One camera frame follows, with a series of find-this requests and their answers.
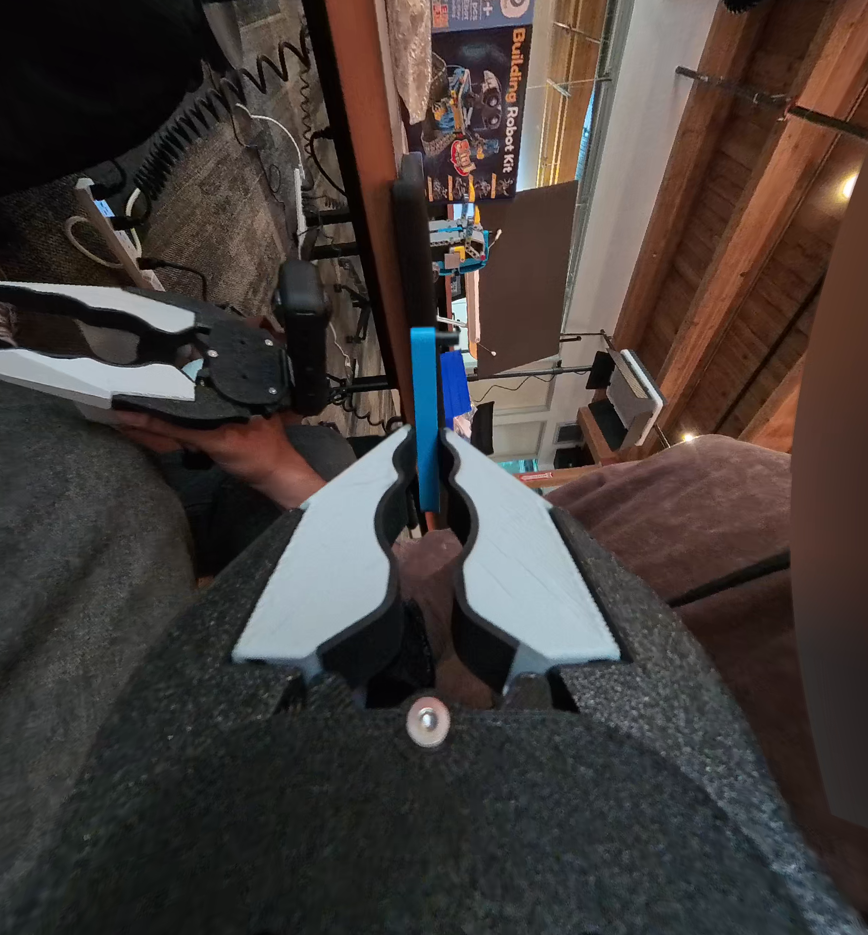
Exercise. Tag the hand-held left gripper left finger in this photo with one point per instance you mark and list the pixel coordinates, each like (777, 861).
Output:
(317, 577)

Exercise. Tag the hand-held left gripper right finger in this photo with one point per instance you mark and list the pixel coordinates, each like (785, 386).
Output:
(536, 577)

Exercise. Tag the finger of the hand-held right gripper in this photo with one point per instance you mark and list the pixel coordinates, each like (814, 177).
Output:
(76, 380)
(127, 310)

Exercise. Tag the blue perforated beam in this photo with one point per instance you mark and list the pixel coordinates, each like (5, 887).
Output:
(426, 416)

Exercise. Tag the black pin connector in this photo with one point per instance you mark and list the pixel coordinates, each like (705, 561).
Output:
(450, 340)

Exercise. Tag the person's right hand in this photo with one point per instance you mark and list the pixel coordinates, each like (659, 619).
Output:
(251, 453)

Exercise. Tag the white power strip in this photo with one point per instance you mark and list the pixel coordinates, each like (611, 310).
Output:
(112, 234)

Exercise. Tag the blue plastic bin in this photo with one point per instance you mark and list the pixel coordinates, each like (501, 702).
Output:
(454, 383)

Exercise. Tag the person's grey trousers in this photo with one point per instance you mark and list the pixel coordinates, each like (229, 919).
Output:
(54, 584)

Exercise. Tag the thin wooden board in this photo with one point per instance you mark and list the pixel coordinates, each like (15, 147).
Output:
(472, 307)

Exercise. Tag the blue yellow toy vehicle model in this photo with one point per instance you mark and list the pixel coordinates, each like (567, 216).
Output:
(463, 241)

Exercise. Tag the dark brown board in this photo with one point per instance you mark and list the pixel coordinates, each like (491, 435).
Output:
(529, 277)

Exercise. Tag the dark printed toy box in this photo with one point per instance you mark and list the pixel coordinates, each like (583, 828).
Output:
(470, 109)

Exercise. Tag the bubble wrap bag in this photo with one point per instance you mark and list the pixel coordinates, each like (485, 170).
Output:
(408, 58)

